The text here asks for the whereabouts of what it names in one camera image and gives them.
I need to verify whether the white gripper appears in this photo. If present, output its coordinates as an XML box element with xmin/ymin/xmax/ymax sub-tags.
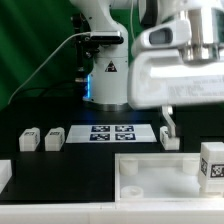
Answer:
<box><xmin>127</xmin><ymin>50</ymin><xmax>224</xmax><ymax>138</ymax></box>

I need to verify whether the white square tabletop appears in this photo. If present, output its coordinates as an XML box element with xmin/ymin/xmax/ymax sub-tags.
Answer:
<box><xmin>115</xmin><ymin>153</ymin><xmax>224</xmax><ymax>202</ymax></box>

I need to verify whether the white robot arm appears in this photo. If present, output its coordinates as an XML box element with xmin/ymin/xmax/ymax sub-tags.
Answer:
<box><xmin>70</xmin><ymin>0</ymin><xmax>224</xmax><ymax>116</ymax></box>

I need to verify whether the white sheet with markers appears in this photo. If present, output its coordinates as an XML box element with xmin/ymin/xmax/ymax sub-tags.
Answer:
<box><xmin>66</xmin><ymin>124</ymin><xmax>156</xmax><ymax>143</ymax></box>

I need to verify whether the white front fence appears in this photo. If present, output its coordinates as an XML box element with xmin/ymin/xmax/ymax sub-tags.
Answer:
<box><xmin>0</xmin><ymin>199</ymin><xmax>224</xmax><ymax>224</ymax></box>

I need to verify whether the white left fence block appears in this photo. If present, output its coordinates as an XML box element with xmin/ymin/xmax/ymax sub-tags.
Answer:
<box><xmin>0</xmin><ymin>160</ymin><xmax>12</xmax><ymax>194</ymax></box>

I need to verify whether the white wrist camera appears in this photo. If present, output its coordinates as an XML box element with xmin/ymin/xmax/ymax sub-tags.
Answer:
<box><xmin>131</xmin><ymin>19</ymin><xmax>192</xmax><ymax>57</ymax></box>

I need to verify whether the black camera on stand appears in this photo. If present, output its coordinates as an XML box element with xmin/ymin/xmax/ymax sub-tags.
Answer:
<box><xmin>70</xmin><ymin>12</ymin><xmax>123</xmax><ymax>98</ymax></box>

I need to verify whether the white cable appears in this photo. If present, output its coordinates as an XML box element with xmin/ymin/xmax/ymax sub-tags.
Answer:
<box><xmin>7</xmin><ymin>31</ymin><xmax>92</xmax><ymax>105</ymax></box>

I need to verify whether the black cable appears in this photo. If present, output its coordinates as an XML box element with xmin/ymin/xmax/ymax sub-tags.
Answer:
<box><xmin>13</xmin><ymin>81</ymin><xmax>88</xmax><ymax>99</ymax></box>

